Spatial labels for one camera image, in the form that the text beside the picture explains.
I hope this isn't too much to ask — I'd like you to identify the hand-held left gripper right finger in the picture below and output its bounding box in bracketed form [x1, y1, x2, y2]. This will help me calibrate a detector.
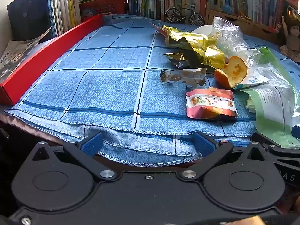
[179, 131, 268, 181]

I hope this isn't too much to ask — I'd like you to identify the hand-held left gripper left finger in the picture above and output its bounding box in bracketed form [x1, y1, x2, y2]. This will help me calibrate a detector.
[30, 131, 118, 181]

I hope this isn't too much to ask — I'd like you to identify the gold snack bag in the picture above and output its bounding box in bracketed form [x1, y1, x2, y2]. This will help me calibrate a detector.
[163, 25, 227, 69]

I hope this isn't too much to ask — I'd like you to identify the clear plastic bag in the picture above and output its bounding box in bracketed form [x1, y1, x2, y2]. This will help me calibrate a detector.
[212, 16, 262, 75]

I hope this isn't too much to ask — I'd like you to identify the orange-white paper envelope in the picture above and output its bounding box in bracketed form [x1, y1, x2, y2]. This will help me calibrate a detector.
[149, 22, 214, 38]

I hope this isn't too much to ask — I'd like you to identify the row of pale upright books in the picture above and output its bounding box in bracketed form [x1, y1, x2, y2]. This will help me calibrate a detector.
[52, 0, 81, 37]

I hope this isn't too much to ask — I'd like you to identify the green plastic bag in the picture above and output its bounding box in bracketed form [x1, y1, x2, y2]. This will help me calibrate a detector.
[246, 47, 300, 149]

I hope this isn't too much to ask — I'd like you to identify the red snack packet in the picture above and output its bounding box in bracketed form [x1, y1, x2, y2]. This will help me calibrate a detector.
[186, 87, 238, 120]

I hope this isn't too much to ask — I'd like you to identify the blue checked cloth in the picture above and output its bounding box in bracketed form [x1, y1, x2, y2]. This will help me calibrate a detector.
[0, 14, 300, 167]

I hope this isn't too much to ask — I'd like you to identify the white blue-print wrapper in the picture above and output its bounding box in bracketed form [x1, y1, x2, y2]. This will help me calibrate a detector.
[232, 71, 270, 91]

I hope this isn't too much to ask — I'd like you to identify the brown nut-print snack wrapper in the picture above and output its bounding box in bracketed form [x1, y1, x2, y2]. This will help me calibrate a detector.
[159, 67, 207, 87]

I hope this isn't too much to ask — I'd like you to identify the orange peel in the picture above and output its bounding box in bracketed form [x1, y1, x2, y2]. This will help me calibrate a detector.
[214, 56, 248, 89]

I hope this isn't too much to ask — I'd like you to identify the black gold snack wrapper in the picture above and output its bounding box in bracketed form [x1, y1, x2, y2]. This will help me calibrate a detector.
[163, 52, 204, 69]

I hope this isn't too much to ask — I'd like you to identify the brown-haired doll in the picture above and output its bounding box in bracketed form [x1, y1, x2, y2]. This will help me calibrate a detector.
[279, 15, 300, 62]

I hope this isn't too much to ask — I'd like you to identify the long red box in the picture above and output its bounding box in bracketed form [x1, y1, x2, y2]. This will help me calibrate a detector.
[0, 14, 105, 106]

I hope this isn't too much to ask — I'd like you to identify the open printed magazine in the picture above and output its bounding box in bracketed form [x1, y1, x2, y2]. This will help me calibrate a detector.
[0, 27, 52, 83]

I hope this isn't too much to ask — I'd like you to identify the black bicycle model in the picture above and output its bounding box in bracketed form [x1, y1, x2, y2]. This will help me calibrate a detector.
[165, 4, 204, 26]

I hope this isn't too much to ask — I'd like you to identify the wooden drawer organizer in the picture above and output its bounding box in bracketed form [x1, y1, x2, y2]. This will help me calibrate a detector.
[207, 9, 285, 44]

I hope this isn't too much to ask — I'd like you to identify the red plastic crate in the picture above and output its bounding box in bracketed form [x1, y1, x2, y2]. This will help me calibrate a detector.
[79, 0, 129, 24]

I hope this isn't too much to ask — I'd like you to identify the blue yarn ball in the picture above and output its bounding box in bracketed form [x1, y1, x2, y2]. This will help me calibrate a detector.
[222, 5, 235, 16]

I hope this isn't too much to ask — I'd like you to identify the large dark blue book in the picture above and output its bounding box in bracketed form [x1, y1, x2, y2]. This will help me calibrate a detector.
[7, 0, 55, 41]

